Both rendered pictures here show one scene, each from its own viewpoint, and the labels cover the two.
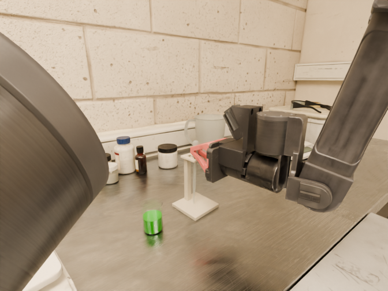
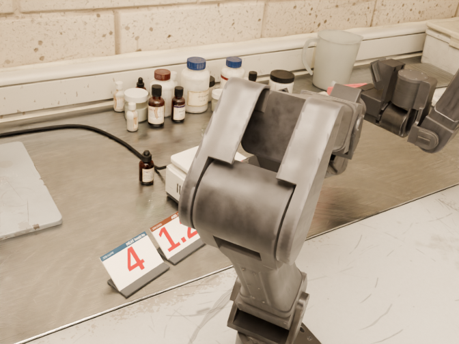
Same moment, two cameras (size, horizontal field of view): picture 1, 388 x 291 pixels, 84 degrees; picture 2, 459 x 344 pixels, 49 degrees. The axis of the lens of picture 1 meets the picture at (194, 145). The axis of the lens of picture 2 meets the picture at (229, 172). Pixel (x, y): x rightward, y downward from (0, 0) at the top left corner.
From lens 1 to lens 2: 0.70 m
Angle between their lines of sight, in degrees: 15
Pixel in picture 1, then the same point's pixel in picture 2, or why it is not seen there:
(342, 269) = (442, 202)
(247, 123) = (389, 78)
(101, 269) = not seen: hidden behind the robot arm
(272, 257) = (389, 189)
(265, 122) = (403, 81)
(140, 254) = not seen: hidden behind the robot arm
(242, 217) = (367, 161)
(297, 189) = (416, 134)
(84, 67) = not seen: outside the picture
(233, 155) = (372, 103)
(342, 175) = (448, 127)
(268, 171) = (398, 119)
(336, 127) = (450, 95)
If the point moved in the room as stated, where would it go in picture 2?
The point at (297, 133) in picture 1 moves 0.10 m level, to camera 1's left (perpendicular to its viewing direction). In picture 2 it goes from (425, 93) to (371, 87)
